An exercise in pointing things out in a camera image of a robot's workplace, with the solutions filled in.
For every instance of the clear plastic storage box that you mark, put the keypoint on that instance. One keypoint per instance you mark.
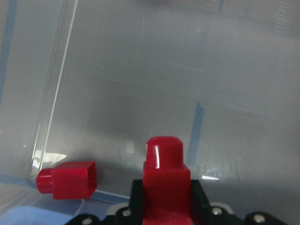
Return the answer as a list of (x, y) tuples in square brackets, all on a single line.
[(94, 80)]

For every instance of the red block near box wall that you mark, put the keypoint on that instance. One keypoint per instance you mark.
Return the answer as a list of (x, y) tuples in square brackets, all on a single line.
[(70, 180)]

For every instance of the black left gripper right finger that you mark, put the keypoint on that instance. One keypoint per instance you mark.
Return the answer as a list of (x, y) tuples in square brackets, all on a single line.
[(199, 203)]

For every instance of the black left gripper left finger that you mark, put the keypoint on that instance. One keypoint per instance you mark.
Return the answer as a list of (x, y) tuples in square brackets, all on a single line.
[(137, 201)]

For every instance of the red block carried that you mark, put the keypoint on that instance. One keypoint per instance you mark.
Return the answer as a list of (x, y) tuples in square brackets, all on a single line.
[(166, 183)]

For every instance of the blue plastic tray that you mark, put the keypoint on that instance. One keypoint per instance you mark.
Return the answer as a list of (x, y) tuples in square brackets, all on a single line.
[(26, 215)]

